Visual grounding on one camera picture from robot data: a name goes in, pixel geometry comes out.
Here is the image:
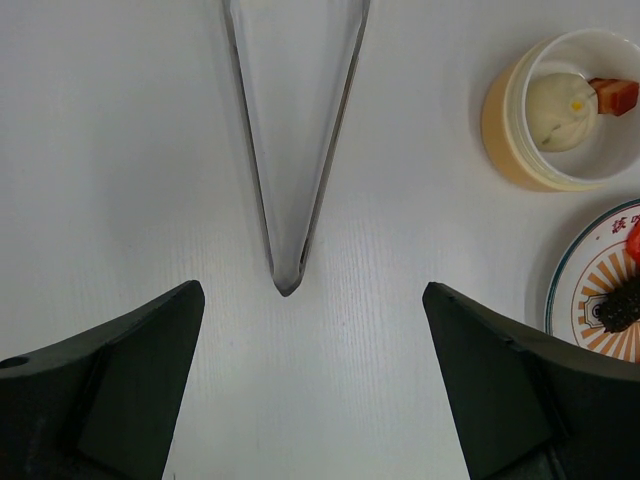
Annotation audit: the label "white round bun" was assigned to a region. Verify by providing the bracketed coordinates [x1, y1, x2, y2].
[525, 73, 598, 153]

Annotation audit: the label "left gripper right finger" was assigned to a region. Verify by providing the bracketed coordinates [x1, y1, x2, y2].
[422, 282, 639, 479]

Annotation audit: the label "braised pork belly cube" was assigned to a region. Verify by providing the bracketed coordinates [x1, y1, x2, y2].
[588, 78, 639, 117]

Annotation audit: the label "patterned round plate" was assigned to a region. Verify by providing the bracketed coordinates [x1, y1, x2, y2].
[544, 199, 639, 363]

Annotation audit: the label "red pepper slice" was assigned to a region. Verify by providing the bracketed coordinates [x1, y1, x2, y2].
[625, 221, 640, 265]

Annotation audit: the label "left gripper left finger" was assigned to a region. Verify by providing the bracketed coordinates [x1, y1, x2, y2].
[1, 280, 205, 479]

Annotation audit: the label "round beige lunch container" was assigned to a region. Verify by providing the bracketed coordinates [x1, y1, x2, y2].
[480, 29, 639, 192]

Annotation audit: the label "metal food tongs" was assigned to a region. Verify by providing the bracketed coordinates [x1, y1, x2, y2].
[222, 1, 370, 297]

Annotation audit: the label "dark sea cucumber piece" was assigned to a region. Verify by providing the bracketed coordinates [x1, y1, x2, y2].
[599, 277, 639, 333]

